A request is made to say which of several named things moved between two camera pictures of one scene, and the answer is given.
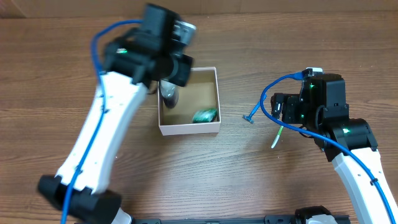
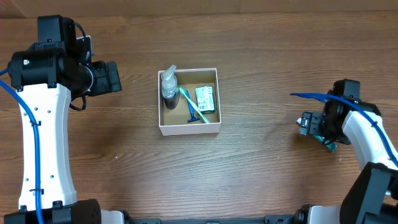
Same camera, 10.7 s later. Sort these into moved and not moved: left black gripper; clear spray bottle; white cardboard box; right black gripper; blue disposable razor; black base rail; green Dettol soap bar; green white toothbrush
Moved: right black gripper; blue disposable razor; green white toothbrush; green Dettol soap bar; left black gripper
Not moved: clear spray bottle; white cardboard box; black base rail
